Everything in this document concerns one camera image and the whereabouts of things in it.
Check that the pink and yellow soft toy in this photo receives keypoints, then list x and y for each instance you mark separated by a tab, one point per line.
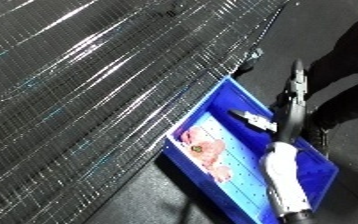
208	148

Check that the pale right robot arm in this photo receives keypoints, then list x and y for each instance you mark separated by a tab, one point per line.
285	180

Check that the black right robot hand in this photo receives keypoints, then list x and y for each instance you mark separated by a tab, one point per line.
291	116

